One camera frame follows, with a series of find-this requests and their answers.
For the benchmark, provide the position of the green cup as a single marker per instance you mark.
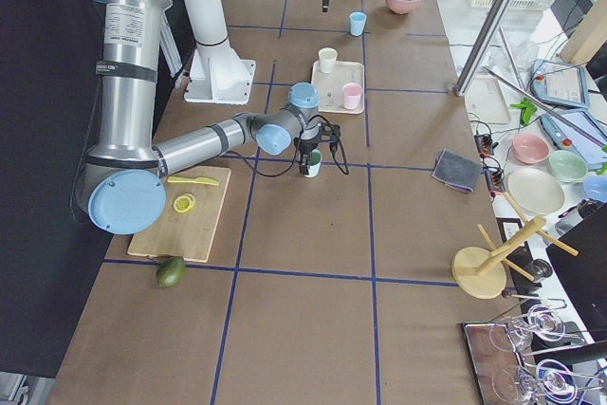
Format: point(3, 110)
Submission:
point(314, 164)

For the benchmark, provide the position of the light blue cup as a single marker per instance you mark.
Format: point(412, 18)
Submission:
point(357, 22)

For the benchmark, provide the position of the cream yellow cup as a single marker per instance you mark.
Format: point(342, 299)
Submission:
point(327, 59)

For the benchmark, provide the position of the pink cup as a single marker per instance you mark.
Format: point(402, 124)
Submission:
point(351, 95)

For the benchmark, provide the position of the cream rabbit tray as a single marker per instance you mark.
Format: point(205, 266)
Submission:
point(329, 86)

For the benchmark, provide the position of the spare cream tray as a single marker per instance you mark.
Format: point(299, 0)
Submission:
point(485, 100)

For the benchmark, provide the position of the yellow plastic spoon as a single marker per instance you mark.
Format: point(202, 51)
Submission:
point(202, 180)

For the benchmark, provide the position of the wooden cutting board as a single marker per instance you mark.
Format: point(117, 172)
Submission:
point(188, 235)

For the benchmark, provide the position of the grey folded cloth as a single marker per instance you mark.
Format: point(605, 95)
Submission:
point(457, 172)

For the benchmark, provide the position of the green avocado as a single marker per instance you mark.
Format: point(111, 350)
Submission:
point(170, 272)

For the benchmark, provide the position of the wooden cup tree stand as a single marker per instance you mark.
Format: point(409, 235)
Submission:
point(481, 272)

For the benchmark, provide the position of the small pink bowl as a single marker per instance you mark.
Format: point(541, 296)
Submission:
point(530, 149)

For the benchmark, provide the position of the green clamp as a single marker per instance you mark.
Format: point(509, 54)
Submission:
point(527, 111)

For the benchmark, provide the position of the cream plate bowl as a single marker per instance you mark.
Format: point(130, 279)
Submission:
point(535, 191)

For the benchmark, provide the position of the blue teach pendant upper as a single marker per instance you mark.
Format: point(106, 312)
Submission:
point(559, 84)

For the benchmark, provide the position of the blue teach pendant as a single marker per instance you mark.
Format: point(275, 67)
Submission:
point(564, 137)
point(559, 84)

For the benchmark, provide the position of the small green bowl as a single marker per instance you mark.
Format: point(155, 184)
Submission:
point(567, 167)

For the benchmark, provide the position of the blue teach pendant lower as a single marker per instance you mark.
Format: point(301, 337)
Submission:
point(564, 137)

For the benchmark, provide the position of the wine glass upper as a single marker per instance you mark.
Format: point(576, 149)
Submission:
point(515, 334)

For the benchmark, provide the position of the wine glass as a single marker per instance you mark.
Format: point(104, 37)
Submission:
point(549, 380)
point(515, 334)

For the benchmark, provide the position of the small blue bowl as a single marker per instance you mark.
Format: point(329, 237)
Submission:
point(595, 187)

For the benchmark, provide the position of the wine glass lower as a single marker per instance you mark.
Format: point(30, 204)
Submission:
point(549, 380)

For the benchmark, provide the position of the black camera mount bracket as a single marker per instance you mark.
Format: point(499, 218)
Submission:
point(330, 134)

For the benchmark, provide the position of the white pedestal column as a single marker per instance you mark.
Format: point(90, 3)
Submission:
point(218, 74)

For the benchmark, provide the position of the aluminium frame post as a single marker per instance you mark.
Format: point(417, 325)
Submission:
point(494, 19)

